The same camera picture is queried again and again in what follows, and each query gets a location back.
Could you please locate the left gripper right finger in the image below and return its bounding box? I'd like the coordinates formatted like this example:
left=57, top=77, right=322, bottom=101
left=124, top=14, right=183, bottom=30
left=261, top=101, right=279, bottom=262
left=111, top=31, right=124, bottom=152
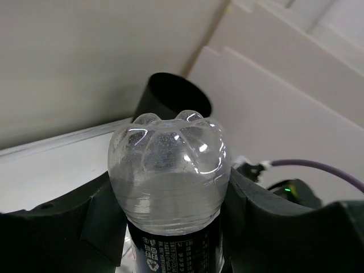
left=221, top=169, right=363, bottom=272

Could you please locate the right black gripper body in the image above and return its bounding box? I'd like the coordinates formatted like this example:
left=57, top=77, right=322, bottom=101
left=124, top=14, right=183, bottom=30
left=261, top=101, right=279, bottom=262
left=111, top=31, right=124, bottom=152
left=235, top=162, right=322, bottom=209

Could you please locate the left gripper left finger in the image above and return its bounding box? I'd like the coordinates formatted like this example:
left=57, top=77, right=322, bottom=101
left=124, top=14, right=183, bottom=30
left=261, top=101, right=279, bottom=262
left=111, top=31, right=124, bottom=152
left=1, top=173, right=126, bottom=272

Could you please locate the clear bottle black label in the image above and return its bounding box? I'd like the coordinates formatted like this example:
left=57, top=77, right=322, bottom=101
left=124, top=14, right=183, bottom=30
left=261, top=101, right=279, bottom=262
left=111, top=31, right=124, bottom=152
left=107, top=110, right=231, bottom=272

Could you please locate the black cylindrical bin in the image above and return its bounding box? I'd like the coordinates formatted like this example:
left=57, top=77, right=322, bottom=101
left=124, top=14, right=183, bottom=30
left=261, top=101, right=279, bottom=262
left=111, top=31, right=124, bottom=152
left=133, top=72, right=212, bottom=119

